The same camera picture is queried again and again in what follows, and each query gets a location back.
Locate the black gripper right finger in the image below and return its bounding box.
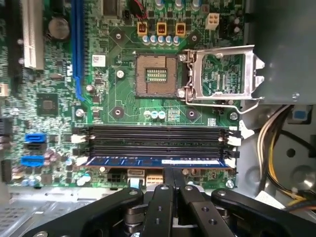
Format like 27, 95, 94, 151
174, 167, 316, 237

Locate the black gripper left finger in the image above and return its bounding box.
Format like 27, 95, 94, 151
22, 167, 175, 237

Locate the RAM stick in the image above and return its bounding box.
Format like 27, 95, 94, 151
87, 155, 234, 170

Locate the black PC case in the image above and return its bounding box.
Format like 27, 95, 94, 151
0, 0, 316, 237

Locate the green motherboard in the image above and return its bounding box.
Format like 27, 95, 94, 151
0, 0, 245, 189

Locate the CPU socket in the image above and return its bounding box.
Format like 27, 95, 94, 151
133, 50, 180, 99

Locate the blue expansion slot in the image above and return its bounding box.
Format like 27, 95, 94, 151
70, 0, 86, 102

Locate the grey power supply unit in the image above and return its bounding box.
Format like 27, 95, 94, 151
244, 0, 316, 106

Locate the round coin battery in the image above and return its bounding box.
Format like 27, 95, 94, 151
48, 16, 70, 40

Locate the white expansion slot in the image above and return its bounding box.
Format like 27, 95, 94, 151
21, 0, 45, 72

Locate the yellow white wire bundle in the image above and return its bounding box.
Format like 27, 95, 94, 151
256, 105, 316, 213

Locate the wire locking lever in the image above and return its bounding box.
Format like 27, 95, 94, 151
184, 49, 265, 115

